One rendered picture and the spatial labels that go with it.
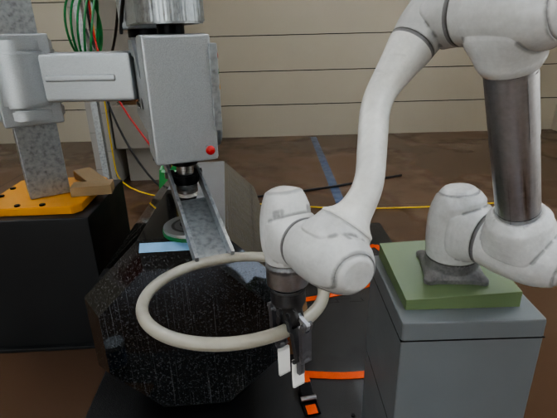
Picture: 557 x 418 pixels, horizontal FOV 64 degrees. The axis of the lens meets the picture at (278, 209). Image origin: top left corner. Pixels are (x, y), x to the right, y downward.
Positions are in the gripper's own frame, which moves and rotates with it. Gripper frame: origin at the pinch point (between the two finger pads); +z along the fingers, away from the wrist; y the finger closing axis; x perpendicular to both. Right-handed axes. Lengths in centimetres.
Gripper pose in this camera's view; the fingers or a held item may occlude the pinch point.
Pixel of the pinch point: (291, 366)
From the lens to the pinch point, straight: 105.6
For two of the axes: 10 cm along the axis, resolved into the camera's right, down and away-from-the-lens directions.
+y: -5.9, -2.2, 7.8
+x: -8.1, 2.1, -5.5
